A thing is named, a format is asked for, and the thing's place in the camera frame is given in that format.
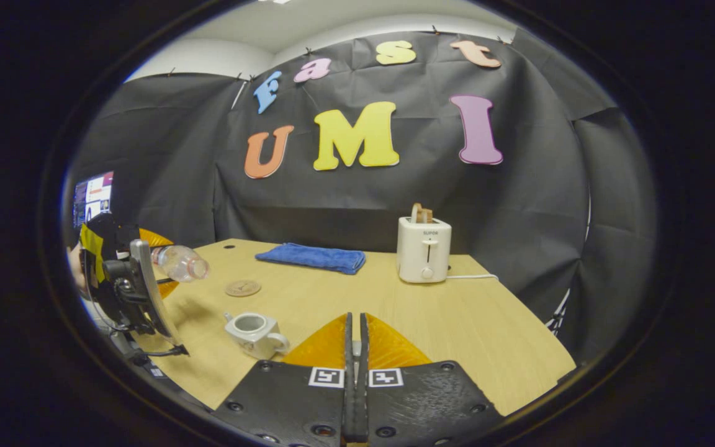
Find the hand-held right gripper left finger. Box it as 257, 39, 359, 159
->
210, 312, 354, 446

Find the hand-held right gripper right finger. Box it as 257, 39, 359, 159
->
359, 312, 505, 447

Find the clear plastic water bottle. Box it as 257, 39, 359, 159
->
151, 245, 210, 284

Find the white teacup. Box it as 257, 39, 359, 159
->
223, 312, 290, 360

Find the computer monitor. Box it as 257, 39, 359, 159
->
73, 172, 114, 227

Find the blue towel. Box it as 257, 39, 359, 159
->
255, 243, 366, 275

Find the white toaster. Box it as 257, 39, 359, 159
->
397, 216, 452, 284

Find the black backdrop cloth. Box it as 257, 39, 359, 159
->
63, 28, 659, 367

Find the black cable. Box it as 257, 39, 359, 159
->
137, 346, 189, 359

